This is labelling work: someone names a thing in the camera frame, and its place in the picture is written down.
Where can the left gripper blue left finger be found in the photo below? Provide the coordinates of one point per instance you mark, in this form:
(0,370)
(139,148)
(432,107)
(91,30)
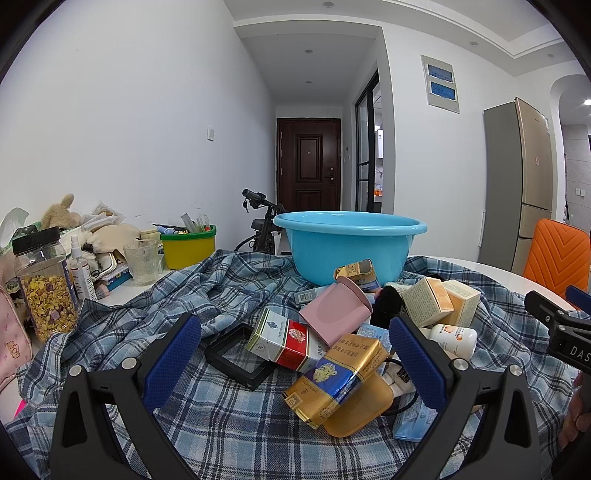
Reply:
(165,359)

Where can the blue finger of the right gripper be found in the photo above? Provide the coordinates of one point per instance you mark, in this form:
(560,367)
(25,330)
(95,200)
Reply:
(578,298)
(547,312)

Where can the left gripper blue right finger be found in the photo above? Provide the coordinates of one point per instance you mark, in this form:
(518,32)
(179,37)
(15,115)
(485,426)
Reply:
(424,361)

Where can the cream orange carton box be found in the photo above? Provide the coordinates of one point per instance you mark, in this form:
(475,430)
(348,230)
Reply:
(427,302)

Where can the cream square carton box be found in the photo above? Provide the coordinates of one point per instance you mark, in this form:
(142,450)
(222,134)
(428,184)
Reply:
(465,300)

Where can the gold blue cigarette pack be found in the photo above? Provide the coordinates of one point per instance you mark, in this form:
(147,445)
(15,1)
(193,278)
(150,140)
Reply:
(348,364)

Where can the red white cigarette pack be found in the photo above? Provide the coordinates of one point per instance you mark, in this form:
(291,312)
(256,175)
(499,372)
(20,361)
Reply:
(286,342)

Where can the pink plastic cup lid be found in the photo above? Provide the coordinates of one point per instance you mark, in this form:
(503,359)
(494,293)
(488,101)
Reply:
(340,309)

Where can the person's right hand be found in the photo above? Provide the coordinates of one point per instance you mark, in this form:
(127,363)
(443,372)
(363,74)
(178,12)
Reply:
(575,421)

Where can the light blue barcode box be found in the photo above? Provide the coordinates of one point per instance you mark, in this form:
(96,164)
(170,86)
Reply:
(412,424)

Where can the orange chair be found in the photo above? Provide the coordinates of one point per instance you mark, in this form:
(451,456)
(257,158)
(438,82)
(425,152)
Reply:
(559,257)

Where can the white lotion bottle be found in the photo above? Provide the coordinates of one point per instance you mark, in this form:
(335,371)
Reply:
(460,341)

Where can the yellow green storage bin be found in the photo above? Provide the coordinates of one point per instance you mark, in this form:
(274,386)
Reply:
(184,250)

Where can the white spray bottle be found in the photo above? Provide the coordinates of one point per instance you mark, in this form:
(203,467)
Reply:
(81,273)

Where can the grey beige refrigerator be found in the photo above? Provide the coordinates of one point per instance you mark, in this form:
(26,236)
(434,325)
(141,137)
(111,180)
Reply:
(519,183)

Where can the gold cigarette pack by basin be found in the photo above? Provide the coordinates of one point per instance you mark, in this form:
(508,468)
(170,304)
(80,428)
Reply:
(362,273)

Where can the black bicycle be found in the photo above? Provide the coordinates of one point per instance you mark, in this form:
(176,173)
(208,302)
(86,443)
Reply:
(262,240)

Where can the grey barcode slim box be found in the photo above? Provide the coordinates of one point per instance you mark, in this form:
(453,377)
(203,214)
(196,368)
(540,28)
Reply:
(307,296)

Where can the cereal jar black lid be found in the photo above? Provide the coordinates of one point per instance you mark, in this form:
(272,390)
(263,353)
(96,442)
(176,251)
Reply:
(43,275)

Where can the pink hello kitty bag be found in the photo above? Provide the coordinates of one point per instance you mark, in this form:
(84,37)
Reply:
(15,345)

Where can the light blue plastic basin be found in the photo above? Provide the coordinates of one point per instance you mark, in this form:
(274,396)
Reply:
(322,241)

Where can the beige plush toy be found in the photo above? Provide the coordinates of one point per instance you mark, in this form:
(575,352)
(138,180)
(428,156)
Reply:
(59,215)

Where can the dark brown door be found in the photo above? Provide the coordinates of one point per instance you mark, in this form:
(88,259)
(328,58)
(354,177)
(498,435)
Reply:
(308,163)

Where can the black framed glass door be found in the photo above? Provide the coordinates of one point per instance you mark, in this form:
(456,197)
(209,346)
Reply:
(366,148)

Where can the white charger with cable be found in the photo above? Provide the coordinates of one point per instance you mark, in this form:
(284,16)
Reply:
(398,378)

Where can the black square frame box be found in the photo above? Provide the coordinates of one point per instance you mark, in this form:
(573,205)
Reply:
(227,353)

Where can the white wall switch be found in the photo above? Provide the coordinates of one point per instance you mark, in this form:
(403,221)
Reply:
(210,134)

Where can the grey wall panel blue screens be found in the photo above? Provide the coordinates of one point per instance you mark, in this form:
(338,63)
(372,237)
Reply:
(441,84)

